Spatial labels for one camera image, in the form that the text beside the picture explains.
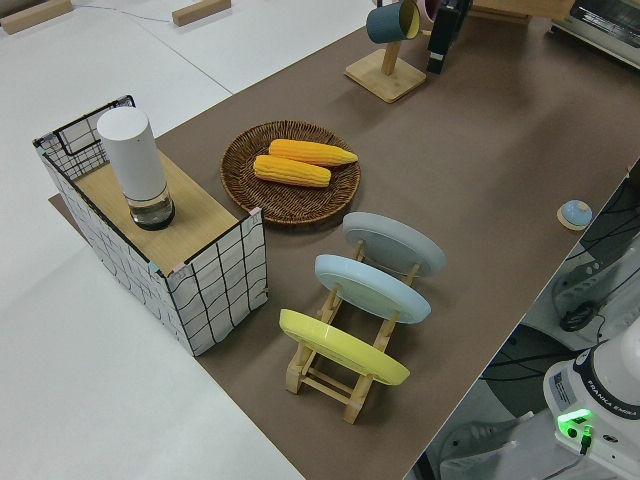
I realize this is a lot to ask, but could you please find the wooden drawer cabinet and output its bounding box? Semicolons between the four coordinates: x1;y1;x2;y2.
469;0;576;24

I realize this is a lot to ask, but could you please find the wooden plate rack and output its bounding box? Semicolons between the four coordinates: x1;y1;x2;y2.
284;238;421;425

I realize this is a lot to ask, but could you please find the grey arm mount base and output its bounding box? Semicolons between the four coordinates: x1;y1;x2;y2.
429;414;551;480

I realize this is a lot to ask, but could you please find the grey plate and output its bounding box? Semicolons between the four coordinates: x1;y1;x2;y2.
342;211;447;279

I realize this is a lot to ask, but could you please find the white toaster oven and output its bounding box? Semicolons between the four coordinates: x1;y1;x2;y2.
549;0;640;69

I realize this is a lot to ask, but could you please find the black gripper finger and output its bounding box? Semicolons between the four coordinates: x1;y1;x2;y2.
452;0;474;51
426;5;461;75

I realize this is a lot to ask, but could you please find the black floor cable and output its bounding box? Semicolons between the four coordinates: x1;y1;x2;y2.
479;339;601;386

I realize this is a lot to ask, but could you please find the yellow corn cob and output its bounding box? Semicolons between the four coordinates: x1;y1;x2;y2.
268;138;360;168
253;154;332;189

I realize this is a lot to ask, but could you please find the wooden board lid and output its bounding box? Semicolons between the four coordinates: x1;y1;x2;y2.
74;149;239;266

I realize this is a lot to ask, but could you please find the light wooden block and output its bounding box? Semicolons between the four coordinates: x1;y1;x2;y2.
171;0;232;26
0;0;74;35

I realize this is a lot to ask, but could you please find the yellow plate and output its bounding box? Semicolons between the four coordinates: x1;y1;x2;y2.
278;308;411;386

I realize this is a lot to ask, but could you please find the brown table mat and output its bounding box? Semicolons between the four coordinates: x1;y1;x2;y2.
48;9;640;480

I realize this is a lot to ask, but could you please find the teal mug yellow inside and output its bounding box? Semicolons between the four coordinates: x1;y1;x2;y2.
365;0;422;45

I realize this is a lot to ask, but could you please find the round wicker basket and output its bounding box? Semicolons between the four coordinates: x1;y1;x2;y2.
220;119;362;229

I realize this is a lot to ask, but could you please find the light blue plate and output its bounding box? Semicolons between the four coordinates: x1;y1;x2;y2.
314;254;432;325

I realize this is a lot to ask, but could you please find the grid-patterned wire storage box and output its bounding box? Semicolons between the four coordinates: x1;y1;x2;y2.
32;93;270;357

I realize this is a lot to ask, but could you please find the pink mug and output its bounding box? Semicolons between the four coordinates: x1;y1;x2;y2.
417;0;444;24

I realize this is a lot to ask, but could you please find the wooden mug tree stand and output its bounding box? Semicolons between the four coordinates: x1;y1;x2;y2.
344;0;427;105

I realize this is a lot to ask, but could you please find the black round cable coil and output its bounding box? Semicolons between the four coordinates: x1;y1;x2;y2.
559;303;596;332

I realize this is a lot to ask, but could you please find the white cylindrical grinder bottle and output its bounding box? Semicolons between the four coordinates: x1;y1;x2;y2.
96;108;176;231

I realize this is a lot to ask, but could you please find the blue round bell wooden base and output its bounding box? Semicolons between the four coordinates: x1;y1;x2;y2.
556;199;594;231

